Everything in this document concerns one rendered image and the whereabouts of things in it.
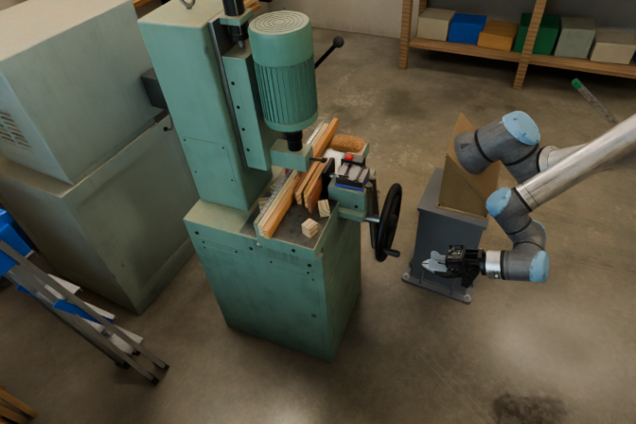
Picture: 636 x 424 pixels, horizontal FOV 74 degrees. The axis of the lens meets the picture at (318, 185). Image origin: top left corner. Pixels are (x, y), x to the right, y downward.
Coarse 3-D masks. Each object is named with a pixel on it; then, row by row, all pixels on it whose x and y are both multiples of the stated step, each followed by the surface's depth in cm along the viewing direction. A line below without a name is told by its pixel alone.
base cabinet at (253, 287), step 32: (352, 224) 176; (224, 256) 168; (256, 256) 159; (352, 256) 189; (224, 288) 187; (256, 288) 175; (288, 288) 165; (320, 288) 157; (352, 288) 203; (256, 320) 197; (288, 320) 184; (320, 320) 173; (320, 352) 194
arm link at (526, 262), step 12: (504, 252) 128; (516, 252) 127; (528, 252) 125; (540, 252) 123; (504, 264) 126; (516, 264) 124; (528, 264) 122; (540, 264) 121; (504, 276) 127; (516, 276) 125; (528, 276) 123; (540, 276) 121
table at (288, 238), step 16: (368, 144) 173; (336, 160) 165; (304, 208) 147; (336, 208) 148; (288, 224) 142; (320, 224) 141; (272, 240) 139; (288, 240) 137; (304, 240) 136; (320, 240) 137; (304, 256) 138
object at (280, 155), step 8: (280, 144) 147; (304, 144) 146; (272, 152) 146; (280, 152) 144; (288, 152) 143; (296, 152) 143; (304, 152) 143; (312, 152) 147; (272, 160) 148; (280, 160) 146; (288, 160) 145; (296, 160) 143; (304, 160) 142; (296, 168) 146; (304, 168) 145
